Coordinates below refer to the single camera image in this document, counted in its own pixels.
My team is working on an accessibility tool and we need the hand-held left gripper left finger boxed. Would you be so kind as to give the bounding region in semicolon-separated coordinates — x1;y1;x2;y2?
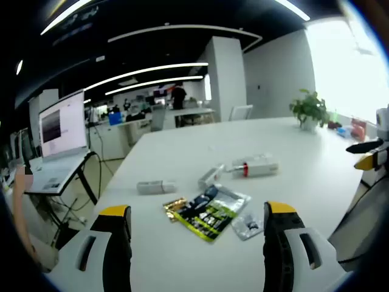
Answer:
53;205;133;292

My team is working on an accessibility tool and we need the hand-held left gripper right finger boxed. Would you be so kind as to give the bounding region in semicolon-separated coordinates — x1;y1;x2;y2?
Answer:
263;200;347;292

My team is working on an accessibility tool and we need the small clear plastic bag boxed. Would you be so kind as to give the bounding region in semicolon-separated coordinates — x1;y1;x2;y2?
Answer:
230;212;264;242

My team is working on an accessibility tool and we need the gold skincare sachet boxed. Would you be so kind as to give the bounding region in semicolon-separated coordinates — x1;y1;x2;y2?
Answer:
162;196;188;224

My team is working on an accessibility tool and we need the green black skincare sachet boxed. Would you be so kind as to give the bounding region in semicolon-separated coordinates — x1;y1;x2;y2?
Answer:
178;183;252;243

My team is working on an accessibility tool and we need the red collar pump skincare bottle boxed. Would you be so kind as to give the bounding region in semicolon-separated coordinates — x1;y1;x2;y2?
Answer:
231;161;280;179

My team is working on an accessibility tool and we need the clear cap skincare bottle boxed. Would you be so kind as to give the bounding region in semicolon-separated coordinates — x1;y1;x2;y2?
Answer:
198;164;226;190

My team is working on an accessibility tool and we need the black leg laptop stand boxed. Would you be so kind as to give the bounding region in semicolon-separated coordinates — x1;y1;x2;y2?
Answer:
24;151;103;247

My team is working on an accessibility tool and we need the potted green plant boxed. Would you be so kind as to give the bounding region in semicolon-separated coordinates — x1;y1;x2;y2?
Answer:
289;88;331;132

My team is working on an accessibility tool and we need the grey white office chair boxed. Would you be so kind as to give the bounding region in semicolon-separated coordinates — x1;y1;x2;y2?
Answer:
329;173;389;273

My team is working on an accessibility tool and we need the white office desk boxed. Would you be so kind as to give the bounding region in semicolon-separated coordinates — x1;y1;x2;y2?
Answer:
173;108;217;128
89;117;153;161

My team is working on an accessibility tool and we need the open white laptop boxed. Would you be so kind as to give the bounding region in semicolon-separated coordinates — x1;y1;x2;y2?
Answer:
24;89;92;195

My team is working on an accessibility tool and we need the light grey office chair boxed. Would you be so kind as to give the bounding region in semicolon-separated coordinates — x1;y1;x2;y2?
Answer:
151;105;167;132

